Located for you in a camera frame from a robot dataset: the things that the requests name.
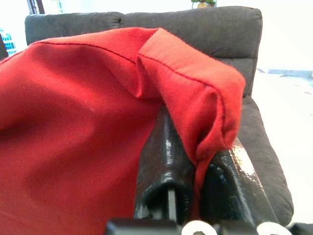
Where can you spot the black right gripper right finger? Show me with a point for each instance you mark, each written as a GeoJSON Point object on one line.
{"type": "Point", "coordinates": [232, 186]}

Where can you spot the red pillow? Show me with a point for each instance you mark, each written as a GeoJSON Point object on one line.
{"type": "Point", "coordinates": [73, 117]}

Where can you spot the blue plastic crate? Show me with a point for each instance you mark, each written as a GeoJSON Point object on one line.
{"type": "Point", "coordinates": [8, 42]}

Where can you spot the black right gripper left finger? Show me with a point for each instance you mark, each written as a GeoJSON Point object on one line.
{"type": "Point", "coordinates": [166, 166]}

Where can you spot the grey fabric sofa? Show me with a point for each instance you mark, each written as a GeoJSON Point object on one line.
{"type": "Point", "coordinates": [220, 34]}

